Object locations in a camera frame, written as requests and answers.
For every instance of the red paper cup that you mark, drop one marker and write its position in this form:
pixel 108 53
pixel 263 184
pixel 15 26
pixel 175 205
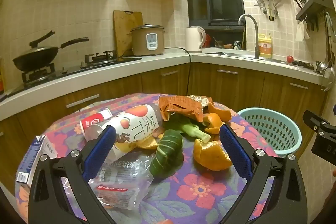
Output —
pixel 93 121

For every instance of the white electric kettle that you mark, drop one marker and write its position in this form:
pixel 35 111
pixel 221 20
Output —
pixel 193 39

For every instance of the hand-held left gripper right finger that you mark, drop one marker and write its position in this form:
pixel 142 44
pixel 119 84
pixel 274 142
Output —
pixel 235 150

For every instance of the stainless steel sink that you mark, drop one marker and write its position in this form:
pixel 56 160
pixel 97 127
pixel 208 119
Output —
pixel 236 54

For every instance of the black wok with lid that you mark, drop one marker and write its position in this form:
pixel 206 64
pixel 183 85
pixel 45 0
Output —
pixel 35 58

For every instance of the large orange peel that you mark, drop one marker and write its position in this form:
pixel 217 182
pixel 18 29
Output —
pixel 212 158

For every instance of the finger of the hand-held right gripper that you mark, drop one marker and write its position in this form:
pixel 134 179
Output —
pixel 313 119

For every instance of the clear plastic bag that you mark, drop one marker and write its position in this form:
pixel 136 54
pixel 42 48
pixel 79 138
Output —
pixel 118 182

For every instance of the metal faucet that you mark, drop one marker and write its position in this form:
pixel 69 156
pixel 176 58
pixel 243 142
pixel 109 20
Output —
pixel 256 40

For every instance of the beige rice cooker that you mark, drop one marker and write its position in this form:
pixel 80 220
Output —
pixel 144 40

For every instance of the plastic bottle with white label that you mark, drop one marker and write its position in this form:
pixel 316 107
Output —
pixel 136 124

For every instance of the orange snack bag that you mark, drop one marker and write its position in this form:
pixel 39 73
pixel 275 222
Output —
pixel 181 108

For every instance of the water heater metal pipes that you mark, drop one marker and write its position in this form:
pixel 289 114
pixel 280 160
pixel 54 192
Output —
pixel 270 8

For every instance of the hanging metal ladles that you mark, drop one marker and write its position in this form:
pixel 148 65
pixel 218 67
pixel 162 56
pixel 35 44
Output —
pixel 326 66

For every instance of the white and blue carton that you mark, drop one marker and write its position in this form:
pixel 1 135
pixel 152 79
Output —
pixel 27 161

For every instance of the red tomato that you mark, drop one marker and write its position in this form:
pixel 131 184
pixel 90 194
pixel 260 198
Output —
pixel 290 59

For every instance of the floral tablecloth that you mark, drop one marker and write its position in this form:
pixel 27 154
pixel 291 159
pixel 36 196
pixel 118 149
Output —
pixel 194 187

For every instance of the white hanging cloth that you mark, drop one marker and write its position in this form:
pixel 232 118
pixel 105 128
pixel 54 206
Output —
pixel 302 31

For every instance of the wooden cutting board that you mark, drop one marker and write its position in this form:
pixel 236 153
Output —
pixel 123 32

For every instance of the black gas stove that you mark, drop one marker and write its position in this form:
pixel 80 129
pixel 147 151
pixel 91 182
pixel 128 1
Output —
pixel 65 69

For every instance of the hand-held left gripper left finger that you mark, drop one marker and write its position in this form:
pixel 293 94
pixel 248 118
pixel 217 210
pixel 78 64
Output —
pixel 101 150

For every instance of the yellow detergent bottle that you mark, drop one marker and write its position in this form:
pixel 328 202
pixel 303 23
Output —
pixel 265 48

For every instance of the light blue plastic basket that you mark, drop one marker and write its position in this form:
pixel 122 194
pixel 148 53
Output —
pixel 273 132

